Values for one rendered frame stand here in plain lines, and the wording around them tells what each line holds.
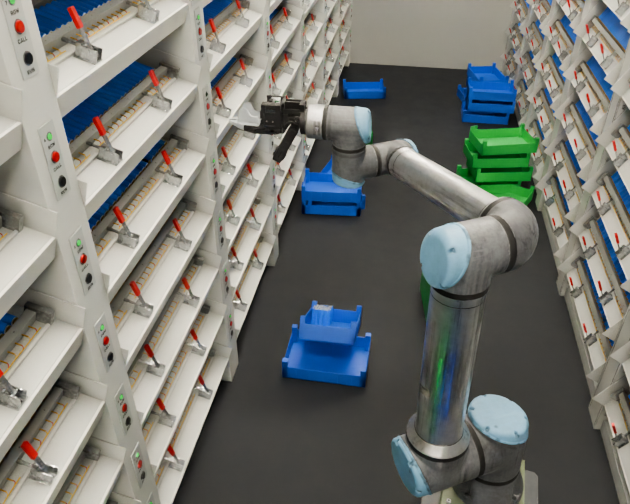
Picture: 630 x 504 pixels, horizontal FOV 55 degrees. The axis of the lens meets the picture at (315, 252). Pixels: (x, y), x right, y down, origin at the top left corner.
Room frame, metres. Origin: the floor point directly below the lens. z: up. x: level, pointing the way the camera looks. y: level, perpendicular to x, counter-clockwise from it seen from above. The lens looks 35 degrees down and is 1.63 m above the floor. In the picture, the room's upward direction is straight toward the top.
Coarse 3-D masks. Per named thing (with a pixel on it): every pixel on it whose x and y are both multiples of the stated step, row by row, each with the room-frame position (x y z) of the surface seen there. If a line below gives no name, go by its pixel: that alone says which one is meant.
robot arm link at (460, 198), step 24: (384, 144) 1.50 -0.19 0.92; (408, 144) 1.51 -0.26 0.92; (384, 168) 1.45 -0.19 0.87; (408, 168) 1.36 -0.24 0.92; (432, 168) 1.30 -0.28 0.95; (432, 192) 1.23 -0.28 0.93; (456, 192) 1.16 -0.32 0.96; (480, 192) 1.13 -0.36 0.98; (456, 216) 1.14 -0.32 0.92; (480, 216) 1.04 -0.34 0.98; (504, 216) 0.97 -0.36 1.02; (528, 216) 0.99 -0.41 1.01; (528, 240) 0.93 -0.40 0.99
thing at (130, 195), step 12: (168, 144) 1.44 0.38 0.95; (156, 156) 1.36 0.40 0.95; (144, 180) 1.25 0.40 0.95; (156, 180) 1.28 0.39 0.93; (132, 192) 1.19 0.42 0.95; (120, 204) 1.13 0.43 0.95; (132, 204) 1.16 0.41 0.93; (108, 216) 1.08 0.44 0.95; (96, 228) 1.04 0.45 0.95; (96, 240) 1.00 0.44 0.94; (96, 252) 0.98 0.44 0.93
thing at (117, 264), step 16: (176, 128) 1.49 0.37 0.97; (192, 144) 1.48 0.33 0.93; (192, 160) 1.43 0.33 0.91; (160, 176) 1.32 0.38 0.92; (192, 176) 1.38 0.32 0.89; (144, 192) 1.24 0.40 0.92; (160, 192) 1.25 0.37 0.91; (176, 192) 1.27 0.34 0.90; (128, 208) 1.16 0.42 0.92; (144, 208) 1.18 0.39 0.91; (160, 208) 1.19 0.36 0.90; (144, 224) 1.12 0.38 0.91; (160, 224) 1.17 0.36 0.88; (144, 240) 1.07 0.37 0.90; (112, 256) 0.99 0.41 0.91; (128, 256) 1.00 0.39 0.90; (112, 272) 0.95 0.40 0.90; (128, 272) 0.99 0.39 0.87; (112, 288) 0.91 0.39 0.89
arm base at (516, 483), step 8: (520, 472) 0.96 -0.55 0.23; (472, 480) 0.92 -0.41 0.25; (480, 480) 0.91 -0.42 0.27; (512, 480) 0.91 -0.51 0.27; (520, 480) 0.93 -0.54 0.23; (456, 488) 0.93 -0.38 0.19; (464, 488) 0.92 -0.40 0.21; (472, 488) 0.91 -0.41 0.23; (480, 488) 0.90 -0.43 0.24; (488, 488) 0.90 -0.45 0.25; (496, 488) 0.89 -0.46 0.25; (504, 488) 0.90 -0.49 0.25; (512, 488) 0.90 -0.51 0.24; (520, 488) 0.92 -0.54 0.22; (464, 496) 0.91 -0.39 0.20; (472, 496) 0.90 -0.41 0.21; (480, 496) 0.89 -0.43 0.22; (488, 496) 0.89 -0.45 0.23; (496, 496) 0.89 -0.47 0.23; (504, 496) 0.89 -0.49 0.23; (512, 496) 0.91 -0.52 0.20; (520, 496) 0.91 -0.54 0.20
